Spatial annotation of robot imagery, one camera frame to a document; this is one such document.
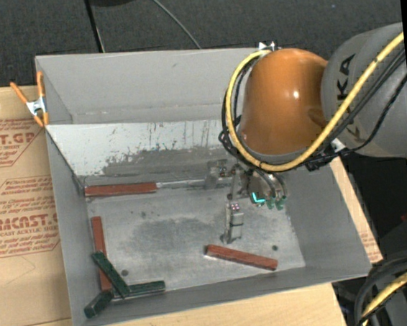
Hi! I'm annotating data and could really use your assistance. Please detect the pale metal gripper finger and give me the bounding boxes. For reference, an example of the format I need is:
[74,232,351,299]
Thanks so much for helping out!
[218,203,235,245]
[229,201,248,243]

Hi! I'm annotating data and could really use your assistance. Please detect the red-brown flat block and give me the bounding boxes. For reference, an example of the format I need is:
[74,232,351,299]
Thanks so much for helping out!
[203,237,280,279]
[90,214,114,294]
[83,178,160,201]

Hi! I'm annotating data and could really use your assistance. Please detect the grey metal bin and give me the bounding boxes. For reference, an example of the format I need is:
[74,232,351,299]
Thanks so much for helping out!
[34,23,376,326]

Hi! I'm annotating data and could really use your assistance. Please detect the dark green flat block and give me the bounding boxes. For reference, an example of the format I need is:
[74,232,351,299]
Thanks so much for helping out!
[81,290,117,320]
[123,279,167,298]
[91,248,132,302]

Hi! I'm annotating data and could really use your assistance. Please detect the brown cardboard board red print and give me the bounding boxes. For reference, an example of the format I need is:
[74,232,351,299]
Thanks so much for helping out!
[0,47,388,326]

